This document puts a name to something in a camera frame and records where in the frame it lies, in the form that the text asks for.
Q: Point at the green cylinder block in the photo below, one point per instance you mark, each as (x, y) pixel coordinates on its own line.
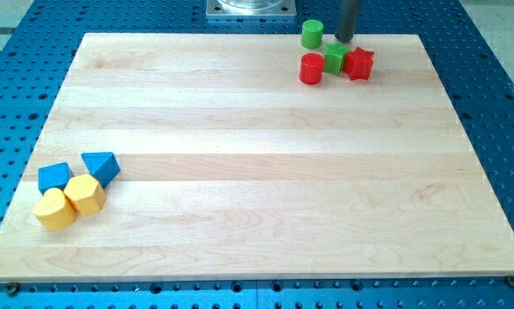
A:
(311, 34)

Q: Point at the green star block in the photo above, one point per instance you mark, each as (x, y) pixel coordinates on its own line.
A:
(334, 56)

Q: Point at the red star block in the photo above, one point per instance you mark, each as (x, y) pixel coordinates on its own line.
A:
(358, 64)

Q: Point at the light wooden board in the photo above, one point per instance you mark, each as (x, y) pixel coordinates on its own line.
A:
(233, 169)

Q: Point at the red cylinder block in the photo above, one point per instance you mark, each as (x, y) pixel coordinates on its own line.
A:
(311, 68)

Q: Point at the blue triangle block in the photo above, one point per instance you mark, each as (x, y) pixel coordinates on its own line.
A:
(103, 166)

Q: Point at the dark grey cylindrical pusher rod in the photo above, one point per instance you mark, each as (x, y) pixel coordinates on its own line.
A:
(348, 17)

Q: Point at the yellow hexagon block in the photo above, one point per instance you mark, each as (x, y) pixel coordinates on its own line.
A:
(85, 194)

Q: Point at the blue cube block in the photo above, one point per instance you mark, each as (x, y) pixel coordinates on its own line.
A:
(54, 176)

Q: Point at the yellow heart block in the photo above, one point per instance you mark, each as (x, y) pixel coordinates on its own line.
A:
(54, 211)

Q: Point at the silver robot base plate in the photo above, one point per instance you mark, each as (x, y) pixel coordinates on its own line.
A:
(246, 8)

